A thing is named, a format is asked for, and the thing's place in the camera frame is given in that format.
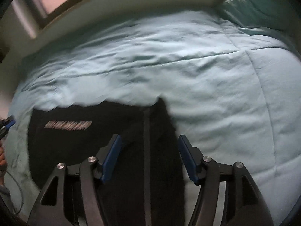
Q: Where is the black garment with white lettering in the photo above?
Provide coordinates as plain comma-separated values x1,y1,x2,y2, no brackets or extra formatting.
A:
27,98,185,225

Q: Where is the left hand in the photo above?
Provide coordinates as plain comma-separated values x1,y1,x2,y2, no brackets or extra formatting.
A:
0,146,7,173

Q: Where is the light teal quilted duvet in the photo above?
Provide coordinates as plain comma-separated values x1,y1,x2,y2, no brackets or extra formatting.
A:
5,10,300,225

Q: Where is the teal pillow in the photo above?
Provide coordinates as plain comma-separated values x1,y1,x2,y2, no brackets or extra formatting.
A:
216,0,299,32

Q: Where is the thin black cable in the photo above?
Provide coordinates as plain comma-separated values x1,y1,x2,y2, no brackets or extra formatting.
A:
4,169,25,213

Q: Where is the window with dark frame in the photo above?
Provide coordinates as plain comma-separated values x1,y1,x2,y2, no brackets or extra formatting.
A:
12,0,82,39

